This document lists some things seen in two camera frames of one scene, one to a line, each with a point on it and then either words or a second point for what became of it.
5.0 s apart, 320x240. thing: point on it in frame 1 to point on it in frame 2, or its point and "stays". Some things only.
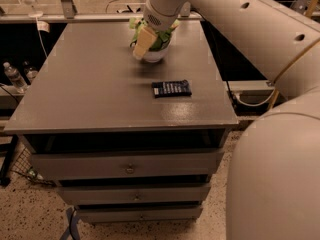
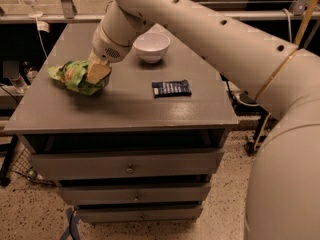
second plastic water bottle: x=31 y=71 stays
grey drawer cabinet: x=131 y=141 stays
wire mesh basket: x=23 y=166 stays
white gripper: x=162 y=20 to x=106 y=47
